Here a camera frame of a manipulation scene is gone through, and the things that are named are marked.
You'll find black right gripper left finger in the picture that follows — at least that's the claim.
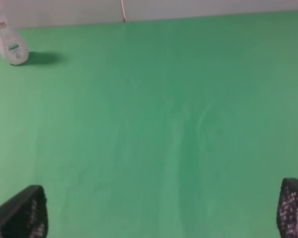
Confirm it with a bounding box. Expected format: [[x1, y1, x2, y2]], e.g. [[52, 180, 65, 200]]
[[0, 185, 49, 238]]

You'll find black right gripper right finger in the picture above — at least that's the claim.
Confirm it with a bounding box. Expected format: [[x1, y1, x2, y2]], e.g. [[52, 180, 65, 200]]
[[277, 178, 298, 238]]

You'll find white bottle with black cap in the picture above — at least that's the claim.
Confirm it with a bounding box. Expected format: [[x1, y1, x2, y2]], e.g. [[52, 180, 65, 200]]
[[0, 0, 29, 65]]

